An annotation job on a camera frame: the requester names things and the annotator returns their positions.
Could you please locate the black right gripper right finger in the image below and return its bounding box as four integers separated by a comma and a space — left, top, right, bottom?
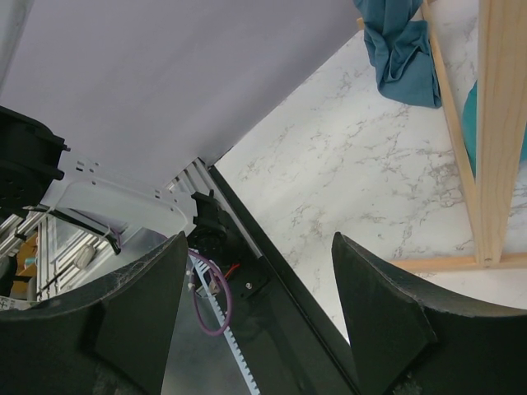
332, 232, 526, 394

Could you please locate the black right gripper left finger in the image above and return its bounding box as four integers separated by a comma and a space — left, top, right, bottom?
1, 234, 188, 394

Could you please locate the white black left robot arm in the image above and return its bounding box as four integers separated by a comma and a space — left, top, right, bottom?
1, 108, 197, 253

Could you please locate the teal hanging cloth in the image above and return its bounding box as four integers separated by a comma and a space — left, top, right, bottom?
462, 82, 477, 176

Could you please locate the dark blue cloth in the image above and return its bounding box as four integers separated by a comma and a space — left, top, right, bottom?
354, 0, 441, 109

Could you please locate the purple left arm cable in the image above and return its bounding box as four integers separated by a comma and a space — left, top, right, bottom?
187, 248, 234, 338

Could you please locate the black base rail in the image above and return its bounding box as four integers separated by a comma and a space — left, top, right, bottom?
164, 164, 363, 395

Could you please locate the white slotted cable duct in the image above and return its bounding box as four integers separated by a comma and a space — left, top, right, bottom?
187, 250, 260, 395

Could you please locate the wooden drying rack frame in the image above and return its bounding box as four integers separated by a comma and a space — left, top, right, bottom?
357, 0, 527, 273

